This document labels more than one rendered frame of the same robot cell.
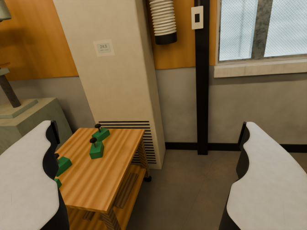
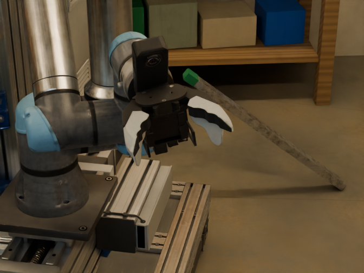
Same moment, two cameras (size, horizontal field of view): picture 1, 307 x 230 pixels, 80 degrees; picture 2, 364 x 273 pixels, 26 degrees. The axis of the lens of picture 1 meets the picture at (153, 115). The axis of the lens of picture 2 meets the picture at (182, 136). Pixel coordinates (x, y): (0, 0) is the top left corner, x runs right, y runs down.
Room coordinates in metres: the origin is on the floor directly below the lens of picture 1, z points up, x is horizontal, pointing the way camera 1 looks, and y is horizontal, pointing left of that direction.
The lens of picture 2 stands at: (0.93, -0.29, 1.71)
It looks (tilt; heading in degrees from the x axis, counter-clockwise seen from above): 28 degrees down; 160
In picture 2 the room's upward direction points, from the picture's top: straight up
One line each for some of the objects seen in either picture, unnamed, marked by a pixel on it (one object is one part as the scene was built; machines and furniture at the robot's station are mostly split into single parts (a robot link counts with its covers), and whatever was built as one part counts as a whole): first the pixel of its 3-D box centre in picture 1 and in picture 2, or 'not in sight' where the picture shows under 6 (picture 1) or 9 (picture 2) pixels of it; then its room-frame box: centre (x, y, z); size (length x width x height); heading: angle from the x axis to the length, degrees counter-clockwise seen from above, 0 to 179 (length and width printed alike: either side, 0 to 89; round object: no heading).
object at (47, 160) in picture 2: not in sight; (49, 126); (-0.47, -0.07, 0.98); 0.13 x 0.12 x 0.14; 85
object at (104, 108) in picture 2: not in sight; (127, 119); (-0.19, 0.01, 1.11); 0.11 x 0.08 x 0.11; 85
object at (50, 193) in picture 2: not in sight; (50, 177); (-0.47, -0.08, 0.87); 0.15 x 0.15 x 0.10
